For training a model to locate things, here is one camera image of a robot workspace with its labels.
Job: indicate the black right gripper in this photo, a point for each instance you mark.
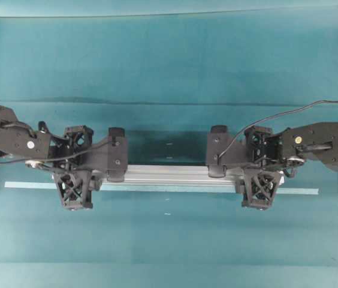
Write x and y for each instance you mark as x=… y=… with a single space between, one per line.
x=262 y=152

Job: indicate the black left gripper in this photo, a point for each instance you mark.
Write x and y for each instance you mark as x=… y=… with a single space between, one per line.
x=73 y=187

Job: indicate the silver aluminium extrusion rail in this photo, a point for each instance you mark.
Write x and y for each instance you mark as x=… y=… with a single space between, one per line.
x=190 y=176

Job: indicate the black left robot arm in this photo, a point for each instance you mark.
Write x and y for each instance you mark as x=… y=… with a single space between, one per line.
x=26 y=144

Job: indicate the light blue tape strip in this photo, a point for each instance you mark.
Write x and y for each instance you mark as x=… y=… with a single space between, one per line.
x=159 y=188

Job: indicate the teal table cloth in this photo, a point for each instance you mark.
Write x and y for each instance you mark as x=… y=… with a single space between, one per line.
x=166 y=80

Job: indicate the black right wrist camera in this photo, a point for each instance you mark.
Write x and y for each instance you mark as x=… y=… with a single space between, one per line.
x=218 y=163

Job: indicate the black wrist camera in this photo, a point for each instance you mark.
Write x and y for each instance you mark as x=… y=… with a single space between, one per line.
x=110 y=155
x=218 y=163

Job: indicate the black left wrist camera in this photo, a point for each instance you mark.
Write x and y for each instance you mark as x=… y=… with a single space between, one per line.
x=110 y=155

